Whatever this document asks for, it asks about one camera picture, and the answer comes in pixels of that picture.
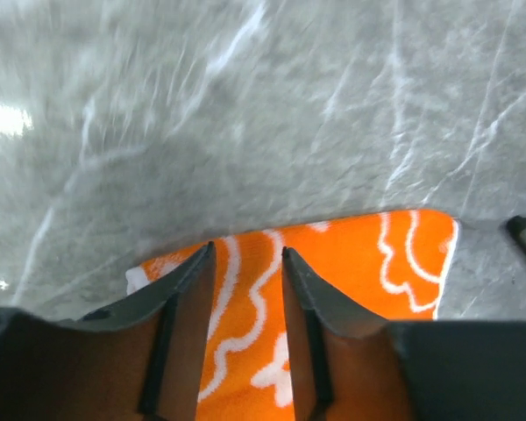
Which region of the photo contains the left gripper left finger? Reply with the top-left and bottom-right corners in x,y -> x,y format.
0,243 -> 216,420

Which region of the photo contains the orange towel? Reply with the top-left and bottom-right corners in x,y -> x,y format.
124,209 -> 460,421

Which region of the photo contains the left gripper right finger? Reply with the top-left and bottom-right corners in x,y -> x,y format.
282,248 -> 526,420

